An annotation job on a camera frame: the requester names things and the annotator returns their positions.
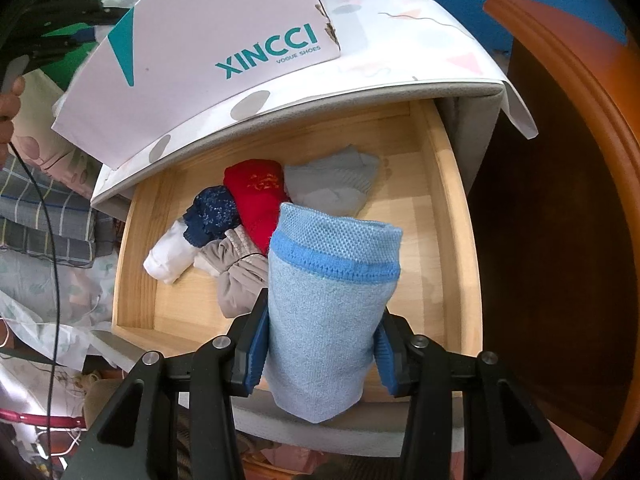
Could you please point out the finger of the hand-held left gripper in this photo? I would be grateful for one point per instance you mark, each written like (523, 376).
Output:
(82, 36)
(75, 2)

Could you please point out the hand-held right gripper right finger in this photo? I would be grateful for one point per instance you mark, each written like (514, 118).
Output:
(387, 365)

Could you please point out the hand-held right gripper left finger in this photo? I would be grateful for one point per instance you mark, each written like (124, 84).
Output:
(255, 355)

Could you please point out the light blue sock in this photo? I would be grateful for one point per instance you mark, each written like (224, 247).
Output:
(325, 320)

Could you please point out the taupe underwear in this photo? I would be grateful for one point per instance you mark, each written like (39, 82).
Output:
(240, 275)

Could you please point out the white shoe box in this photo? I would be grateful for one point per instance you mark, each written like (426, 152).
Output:
(200, 35)

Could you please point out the grey-fronted wooden drawer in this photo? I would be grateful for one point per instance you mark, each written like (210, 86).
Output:
(425, 240)

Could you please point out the white underwear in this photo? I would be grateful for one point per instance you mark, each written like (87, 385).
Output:
(167, 257)

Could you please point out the navy and white sock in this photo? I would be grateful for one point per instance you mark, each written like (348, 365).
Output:
(212, 212)

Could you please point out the red underwear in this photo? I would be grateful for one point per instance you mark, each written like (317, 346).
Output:
(255, 200)

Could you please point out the grey underwear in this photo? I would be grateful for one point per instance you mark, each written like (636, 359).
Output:
(330, 180)

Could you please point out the person's left hand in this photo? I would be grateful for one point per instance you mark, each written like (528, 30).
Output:
(10, 102)

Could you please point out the pink floral curtain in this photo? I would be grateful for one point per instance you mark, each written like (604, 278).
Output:
(45, 145)

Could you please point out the pink cloth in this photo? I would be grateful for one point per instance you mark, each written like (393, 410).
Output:
(320, 462)

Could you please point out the grey plaid blanket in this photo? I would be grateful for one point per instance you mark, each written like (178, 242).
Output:
(60, 220)

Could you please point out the white floral sheer cloth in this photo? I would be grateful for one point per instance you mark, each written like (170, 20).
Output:
(75, 290)

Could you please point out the orange-brown wooden furniture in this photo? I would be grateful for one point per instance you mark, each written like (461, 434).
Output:
(550, 235)

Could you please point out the white plastic sheet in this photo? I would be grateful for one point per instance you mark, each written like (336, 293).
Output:
(40, 335)

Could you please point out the red metal tube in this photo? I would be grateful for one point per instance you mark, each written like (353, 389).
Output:
(40, 417)

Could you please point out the patterned white paper cover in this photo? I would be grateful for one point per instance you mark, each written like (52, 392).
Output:
(400, 45)

